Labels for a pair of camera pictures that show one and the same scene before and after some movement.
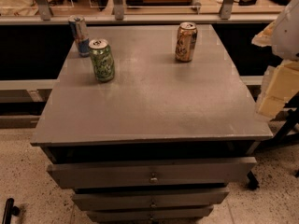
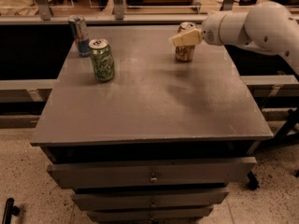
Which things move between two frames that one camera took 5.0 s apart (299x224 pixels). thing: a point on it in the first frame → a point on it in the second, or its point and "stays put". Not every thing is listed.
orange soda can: x=186 y=41 stays put
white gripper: x=287 y=32 → x=212 y=31
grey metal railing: x=119 y=17 stays put
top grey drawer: x=147 y=173 stays put
